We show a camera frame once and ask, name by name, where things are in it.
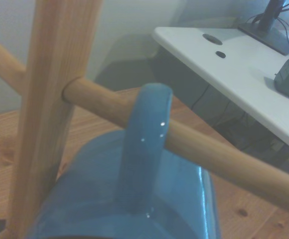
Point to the black monitor stand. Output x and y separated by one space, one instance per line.
269 17

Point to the white desk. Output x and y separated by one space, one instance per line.
246 74

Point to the blue ceramic mug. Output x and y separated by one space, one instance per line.
144 129

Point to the wooden mug tree black base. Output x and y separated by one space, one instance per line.
54 74

